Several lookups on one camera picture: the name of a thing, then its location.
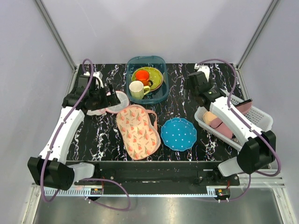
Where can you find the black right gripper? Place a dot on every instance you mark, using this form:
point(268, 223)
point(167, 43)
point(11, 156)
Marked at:
point(188, 84)

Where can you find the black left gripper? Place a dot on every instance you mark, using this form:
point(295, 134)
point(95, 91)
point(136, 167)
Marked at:
point(104, 104)

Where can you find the floral mesh laundry bag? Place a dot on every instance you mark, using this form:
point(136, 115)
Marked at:
point(138, 127)

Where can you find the pink bra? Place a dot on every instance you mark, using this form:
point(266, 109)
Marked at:
point(243, 107)

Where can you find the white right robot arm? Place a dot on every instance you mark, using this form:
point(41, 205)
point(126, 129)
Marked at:
point(256, 147)

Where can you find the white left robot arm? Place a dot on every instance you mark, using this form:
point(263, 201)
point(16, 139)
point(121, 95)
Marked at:
point(49, 169)

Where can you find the round pink mesh laundry bag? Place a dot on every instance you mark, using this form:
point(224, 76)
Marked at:
point(113, 109)

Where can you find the beige bra in basket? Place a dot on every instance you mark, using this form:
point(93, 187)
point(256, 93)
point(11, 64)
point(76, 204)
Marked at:
point(211, 120)

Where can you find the pale yellow mug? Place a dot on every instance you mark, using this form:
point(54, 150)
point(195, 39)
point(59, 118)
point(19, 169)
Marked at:
point(138, 90)

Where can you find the pink plate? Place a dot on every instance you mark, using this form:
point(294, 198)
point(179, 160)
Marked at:
point(155, 84)

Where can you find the orange mug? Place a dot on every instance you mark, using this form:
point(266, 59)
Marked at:
point(144, 77)

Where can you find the teal transparent plastic tray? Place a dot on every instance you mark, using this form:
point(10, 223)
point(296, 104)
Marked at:
point(157, 62)

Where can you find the green dotted plate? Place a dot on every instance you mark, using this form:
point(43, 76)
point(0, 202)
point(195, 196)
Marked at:
point(153, 73)

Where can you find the blue dotted plate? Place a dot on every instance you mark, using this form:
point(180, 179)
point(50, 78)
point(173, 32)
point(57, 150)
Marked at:
point(178, 134)

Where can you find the white plastic basket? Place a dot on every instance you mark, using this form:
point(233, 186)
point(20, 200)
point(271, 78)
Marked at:
point(255, 116)

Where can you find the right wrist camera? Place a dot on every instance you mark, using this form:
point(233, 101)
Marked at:
point(203, 68)

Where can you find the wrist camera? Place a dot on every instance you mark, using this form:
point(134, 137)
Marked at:
point(203, 68)
point(98, 76)

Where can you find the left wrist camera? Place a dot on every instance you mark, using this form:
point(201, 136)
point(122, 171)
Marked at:
point(98, 76)

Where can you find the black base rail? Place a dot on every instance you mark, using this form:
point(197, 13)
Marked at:
point(162, 177)

